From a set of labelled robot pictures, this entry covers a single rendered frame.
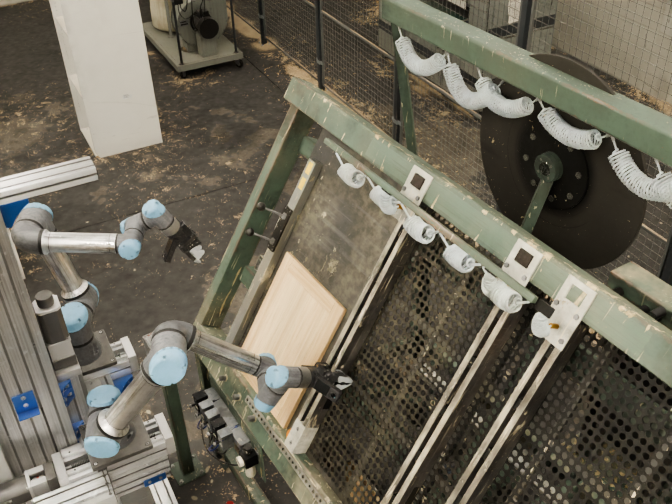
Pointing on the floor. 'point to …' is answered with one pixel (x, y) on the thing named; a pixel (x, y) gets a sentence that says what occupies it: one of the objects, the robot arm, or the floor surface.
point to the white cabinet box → (108, 73)
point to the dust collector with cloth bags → (192, 33)
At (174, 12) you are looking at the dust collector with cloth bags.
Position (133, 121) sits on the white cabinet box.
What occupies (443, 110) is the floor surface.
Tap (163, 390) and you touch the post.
